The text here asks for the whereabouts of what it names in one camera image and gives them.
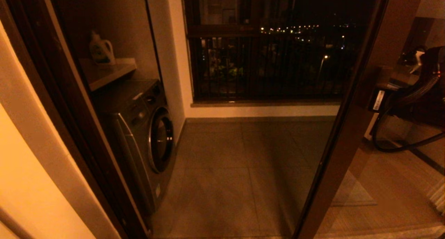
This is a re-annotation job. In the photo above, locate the wooden door handle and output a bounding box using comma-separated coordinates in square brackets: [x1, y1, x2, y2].
[365, 66, 395, 109]

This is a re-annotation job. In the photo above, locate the brown framed glass sliding door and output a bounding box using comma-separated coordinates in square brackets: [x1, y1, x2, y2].
[294, 0, 445, 239]

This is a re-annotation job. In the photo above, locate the white pleated curtain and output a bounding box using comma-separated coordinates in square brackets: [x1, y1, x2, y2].
[427, 178, 445, 215]

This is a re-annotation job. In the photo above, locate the window with black railing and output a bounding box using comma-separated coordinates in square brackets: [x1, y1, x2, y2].
[181, 0, 381, 102]

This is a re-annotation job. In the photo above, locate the grey front-load washing machine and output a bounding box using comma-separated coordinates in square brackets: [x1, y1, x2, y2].
[91, 80, 176, 215]

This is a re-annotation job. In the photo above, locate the white detergent bottle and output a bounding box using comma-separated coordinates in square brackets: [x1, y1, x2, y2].
[89, 32, 116, 66]

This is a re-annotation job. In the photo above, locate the light wall shelf board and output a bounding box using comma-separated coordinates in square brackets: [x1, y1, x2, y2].
[79, 58, 137, 93]

